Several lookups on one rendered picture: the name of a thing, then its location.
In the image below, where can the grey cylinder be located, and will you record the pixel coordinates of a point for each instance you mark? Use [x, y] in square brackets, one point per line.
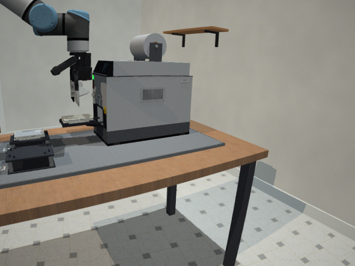
[140, 45]

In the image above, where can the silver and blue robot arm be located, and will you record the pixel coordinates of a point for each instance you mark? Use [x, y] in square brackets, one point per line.
[46, 21]

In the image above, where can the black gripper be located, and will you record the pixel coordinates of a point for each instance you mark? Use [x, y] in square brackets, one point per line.
[80, 68]

